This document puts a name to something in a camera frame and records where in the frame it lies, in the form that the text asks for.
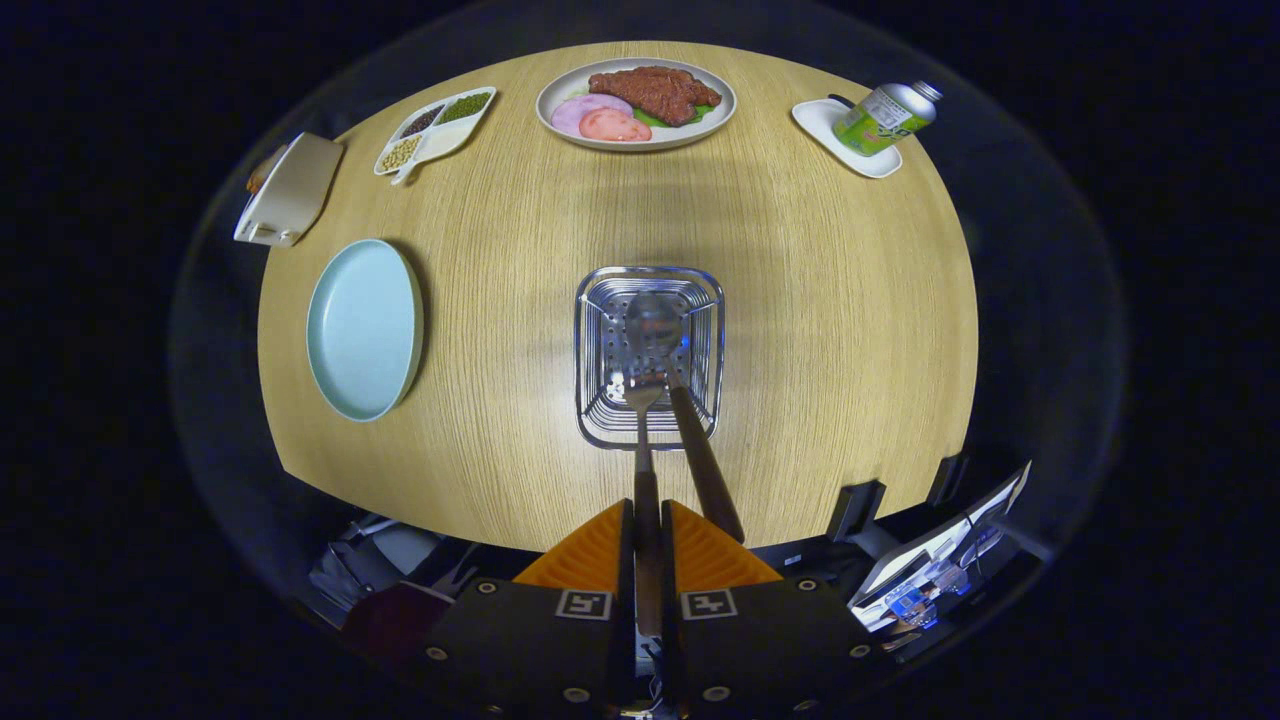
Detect cream white toaster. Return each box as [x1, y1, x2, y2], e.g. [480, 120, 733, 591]
[233, 132, 344, 248]

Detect pink ham slices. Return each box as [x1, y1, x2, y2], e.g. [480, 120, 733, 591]
[550, 94, 653, 143]

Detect white square coaster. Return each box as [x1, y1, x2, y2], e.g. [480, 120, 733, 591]
[791, 96, 903, 180]

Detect green label metal bottle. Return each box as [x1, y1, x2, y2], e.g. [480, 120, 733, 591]
[833, 81, 943, 157]

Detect white divided bean tray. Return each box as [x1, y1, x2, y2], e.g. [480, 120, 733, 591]
[374, 87, 498, 187]

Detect light blue round plate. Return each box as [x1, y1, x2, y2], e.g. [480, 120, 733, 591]
[306, 238, 425, 423]

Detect metal wire cutlery basket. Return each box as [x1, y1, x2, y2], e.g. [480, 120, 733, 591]
[574, 265, 725, 451]

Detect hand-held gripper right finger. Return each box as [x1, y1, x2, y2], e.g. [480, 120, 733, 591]
[661, 498, 886, 716]

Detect brown steak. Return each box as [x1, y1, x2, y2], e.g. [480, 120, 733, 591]
[588, 66, 722, 128]

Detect grey white plastic object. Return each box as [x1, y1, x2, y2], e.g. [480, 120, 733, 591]
[310, 514, 473, 611]

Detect white round food plate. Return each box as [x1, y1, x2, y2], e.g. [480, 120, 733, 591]
[535, 57, 738, 153]

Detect metal fork with wooden handle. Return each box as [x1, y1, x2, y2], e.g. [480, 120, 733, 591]
[622, 380, 665, 641]

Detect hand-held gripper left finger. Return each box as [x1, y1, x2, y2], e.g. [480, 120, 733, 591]
[422, 498, 638, 715]

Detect black table clamp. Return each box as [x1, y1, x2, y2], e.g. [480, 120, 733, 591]
[930, 455, 970, 508]
[827, 479, 888, 543]

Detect dark red cloth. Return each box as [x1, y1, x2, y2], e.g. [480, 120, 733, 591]
[343, 583, 453, 663]

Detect white tablet screen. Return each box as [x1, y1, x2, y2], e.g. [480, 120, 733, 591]
[850, 462, 1033, 633]

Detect brown toast slices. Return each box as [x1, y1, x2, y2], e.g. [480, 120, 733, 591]
[246, 145, 287, 195]

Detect metal spoon with wooden handle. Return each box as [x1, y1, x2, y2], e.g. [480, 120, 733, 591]
[624, 291, 747, 544]

